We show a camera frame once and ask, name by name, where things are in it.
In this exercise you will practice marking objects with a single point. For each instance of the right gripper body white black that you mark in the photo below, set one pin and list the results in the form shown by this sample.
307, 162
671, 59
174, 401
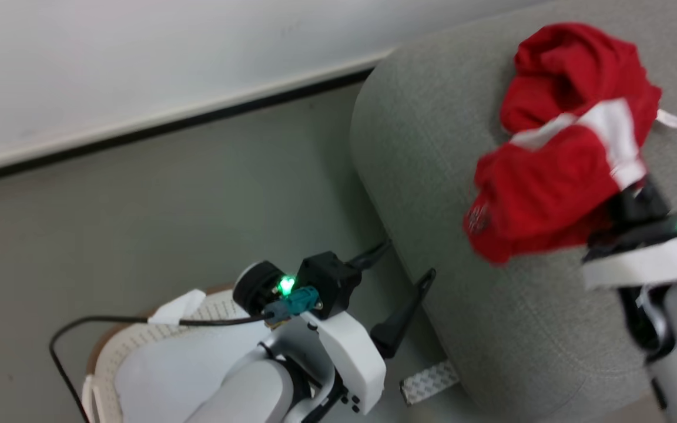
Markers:
656, 252

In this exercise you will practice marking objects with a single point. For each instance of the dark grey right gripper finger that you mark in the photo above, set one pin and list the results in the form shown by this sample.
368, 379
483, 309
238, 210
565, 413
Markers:
638, 208

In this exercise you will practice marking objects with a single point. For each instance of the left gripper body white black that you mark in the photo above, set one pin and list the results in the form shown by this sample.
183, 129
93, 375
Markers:
350, 358

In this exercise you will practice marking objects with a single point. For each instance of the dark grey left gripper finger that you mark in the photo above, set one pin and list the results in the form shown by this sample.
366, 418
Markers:
368, 255
403, 320

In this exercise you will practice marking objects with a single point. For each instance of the red and white garment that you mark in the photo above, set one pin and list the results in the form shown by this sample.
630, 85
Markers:
538, 182

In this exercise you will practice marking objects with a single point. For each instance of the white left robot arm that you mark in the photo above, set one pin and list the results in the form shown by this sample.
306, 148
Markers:
244, 388

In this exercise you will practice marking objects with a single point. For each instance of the grey fabric sofa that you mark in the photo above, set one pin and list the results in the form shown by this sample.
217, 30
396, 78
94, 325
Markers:
444, 147

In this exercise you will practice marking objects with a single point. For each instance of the white patterned floor strip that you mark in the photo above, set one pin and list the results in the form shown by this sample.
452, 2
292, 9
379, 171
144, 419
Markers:
429, 382

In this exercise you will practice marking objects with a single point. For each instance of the white laundry basket brown rim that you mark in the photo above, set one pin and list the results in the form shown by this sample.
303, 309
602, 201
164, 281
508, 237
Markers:
121, 352

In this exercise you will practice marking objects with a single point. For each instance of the white and black baseboard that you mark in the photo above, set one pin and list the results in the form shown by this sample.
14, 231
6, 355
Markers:
168, 120

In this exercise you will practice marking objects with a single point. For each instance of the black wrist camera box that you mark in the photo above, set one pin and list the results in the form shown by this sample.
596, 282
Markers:
329, 276

